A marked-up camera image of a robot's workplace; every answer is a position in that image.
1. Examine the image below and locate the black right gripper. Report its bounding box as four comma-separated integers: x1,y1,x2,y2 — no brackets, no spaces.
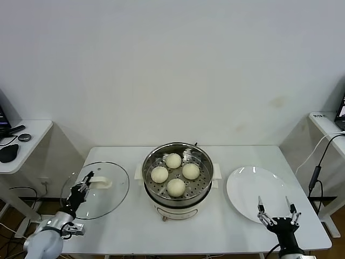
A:
257,196,301,251

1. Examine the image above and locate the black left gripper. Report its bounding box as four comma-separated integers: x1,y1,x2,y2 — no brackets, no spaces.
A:
64,171,94,214

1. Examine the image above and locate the glass lid with cream handle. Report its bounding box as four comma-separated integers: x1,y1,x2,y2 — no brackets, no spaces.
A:
60,161,130,221

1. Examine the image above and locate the white steamed baozi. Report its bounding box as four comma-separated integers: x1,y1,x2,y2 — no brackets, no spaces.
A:
150,166,169,183
165,153,183,169
182,163,201,181
167,178,186,197

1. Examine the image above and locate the perforated steel steamer basket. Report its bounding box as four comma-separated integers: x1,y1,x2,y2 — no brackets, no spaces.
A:
142,142,215,202

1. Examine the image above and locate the large white plate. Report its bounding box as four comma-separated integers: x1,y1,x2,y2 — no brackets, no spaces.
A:
226,166,294,225

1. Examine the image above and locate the white side desk with mouse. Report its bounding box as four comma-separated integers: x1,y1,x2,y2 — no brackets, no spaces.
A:
0,119,54,238

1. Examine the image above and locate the black computer mouse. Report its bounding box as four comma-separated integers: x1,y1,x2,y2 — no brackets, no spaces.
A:
0,144,21,163

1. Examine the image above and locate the black stick-shaped device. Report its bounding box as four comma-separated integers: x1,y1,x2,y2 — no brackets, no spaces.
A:
6,125,27,135

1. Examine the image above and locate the cream electric cooker pot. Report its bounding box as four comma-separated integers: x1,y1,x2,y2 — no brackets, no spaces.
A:
134,163,223,223

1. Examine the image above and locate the white side desk with label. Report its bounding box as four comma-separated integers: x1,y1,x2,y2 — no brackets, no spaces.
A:
308,112,345,238

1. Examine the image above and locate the dark laptop with purple screen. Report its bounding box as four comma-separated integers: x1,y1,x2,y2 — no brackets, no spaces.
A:
0,102,13,140

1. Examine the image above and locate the black laptop with lit screen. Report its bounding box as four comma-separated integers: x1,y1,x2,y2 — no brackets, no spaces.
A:
334,93,345,127

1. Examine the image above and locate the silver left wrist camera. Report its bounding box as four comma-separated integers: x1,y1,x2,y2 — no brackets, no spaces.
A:
63,222,87,238

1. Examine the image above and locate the black cable with adapter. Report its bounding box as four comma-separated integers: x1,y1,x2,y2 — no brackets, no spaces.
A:
308,132,345,214

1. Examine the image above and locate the black floor cable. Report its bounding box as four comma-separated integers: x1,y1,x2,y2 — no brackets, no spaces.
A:
9,186,41,216

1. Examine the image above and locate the white hanging cable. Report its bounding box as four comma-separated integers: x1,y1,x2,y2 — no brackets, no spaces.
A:
295,131,344,175

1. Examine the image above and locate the thin black desk cable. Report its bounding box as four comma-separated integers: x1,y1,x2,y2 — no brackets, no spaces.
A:
0,134,18,147

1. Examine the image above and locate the white floor cable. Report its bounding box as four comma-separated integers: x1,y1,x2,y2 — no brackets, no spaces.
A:
0,222,27,241

